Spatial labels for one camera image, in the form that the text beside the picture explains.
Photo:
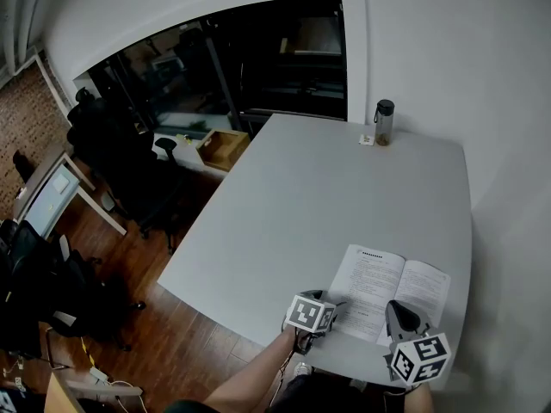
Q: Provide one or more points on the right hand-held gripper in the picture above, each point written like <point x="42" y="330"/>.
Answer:
<point x="419" y="355"/>

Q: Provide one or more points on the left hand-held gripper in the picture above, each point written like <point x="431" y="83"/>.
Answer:
<point x="310" y="313"/>

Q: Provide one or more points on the white paper book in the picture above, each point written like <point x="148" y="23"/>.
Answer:
<point x="370" y="278"/>

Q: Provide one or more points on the person's left forearm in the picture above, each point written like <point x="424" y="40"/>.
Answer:
<point x="254" y="381"/>

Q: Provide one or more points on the person's right forearm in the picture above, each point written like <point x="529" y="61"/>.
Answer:
<point x="419" y="400"/>

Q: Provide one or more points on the open wooden box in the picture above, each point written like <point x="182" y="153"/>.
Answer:
<point x="221" y="149"/>

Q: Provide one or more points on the person's white shoe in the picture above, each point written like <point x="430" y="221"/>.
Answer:
<point x="302" y="369"/>

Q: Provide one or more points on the person's dark trousers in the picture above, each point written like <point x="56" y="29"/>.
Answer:
<point x="327" y="392"/>

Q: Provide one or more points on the clear bottle with dark lid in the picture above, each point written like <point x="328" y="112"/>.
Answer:
<point x="384" y="123"/>

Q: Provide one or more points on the white power strip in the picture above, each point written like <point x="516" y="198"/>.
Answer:
<point x="98" y="375"/>

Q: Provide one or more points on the dark glass window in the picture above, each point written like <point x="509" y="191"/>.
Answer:
<point x="258" y="67"/>

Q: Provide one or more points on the black office chair with headrest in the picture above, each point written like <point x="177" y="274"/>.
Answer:
<point x="120" y="162"/>

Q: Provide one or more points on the black mesh office chair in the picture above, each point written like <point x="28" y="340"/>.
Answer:
<point x="47" y="291"/>

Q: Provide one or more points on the light wooden board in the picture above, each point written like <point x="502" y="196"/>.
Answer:
<point x="58" y="396"/>

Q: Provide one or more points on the white pad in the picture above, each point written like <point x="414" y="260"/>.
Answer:
<point x="60" y="183"/>

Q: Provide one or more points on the white frame side desk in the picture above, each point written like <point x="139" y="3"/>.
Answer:
<point x="51" y="196"/>

